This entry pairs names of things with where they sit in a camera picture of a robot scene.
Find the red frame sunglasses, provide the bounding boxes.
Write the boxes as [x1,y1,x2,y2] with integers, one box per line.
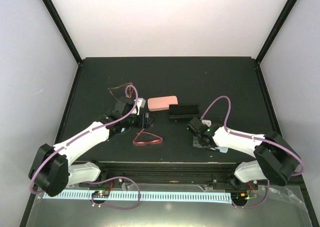
[132,128,163,146]

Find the black glasses case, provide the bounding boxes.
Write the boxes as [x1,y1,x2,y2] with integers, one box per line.
[168,104,201,121]

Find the light blue cleaning cloth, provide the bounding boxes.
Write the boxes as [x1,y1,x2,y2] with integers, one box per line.
[215,147,229,154]

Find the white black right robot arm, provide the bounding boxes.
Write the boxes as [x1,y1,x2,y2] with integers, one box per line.
[186,117,300,189]

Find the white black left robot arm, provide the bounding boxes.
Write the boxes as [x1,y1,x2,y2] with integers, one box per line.
[28,96,147,197]

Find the pink glasses case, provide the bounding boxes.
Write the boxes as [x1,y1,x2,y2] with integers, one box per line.
[147,95,178,112]

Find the right base circuit board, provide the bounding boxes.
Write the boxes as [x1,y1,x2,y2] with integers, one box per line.
[230,192,257,201]

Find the base circuit board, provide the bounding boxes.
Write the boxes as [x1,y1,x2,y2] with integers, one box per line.
[91,190,110,199]
[230,192,257,201]

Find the left base circuit board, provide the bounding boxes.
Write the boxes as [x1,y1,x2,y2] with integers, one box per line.
[91,190,110,199]

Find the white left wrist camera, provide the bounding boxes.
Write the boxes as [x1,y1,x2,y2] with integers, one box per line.
[131,98,146,116]

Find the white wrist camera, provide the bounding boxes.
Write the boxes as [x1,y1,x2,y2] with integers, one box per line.
[131,98,146,116]
[201,119,212,127]

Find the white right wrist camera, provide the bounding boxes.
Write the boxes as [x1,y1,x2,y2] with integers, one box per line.
[201,119,212,127]

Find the brown frame sunglasses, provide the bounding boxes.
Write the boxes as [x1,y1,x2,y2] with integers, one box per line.
[107,82,134,101]

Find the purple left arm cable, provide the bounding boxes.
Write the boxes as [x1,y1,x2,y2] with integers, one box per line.
[29,85,142,210]

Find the white slotted cable duct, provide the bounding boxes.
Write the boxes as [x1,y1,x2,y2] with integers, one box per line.
[42,189,232,204]

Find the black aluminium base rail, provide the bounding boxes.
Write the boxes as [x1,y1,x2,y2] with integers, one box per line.
[95,169,258,191]

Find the left black frame post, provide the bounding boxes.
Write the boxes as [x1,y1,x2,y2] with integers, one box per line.
[42,0,83,65]

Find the black frame post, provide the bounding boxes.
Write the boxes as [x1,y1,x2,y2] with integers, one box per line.
[255,0,298,65]
[42,0,83,65]

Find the right black frame post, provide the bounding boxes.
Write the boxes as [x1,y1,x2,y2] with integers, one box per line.
[255,0,298,65]

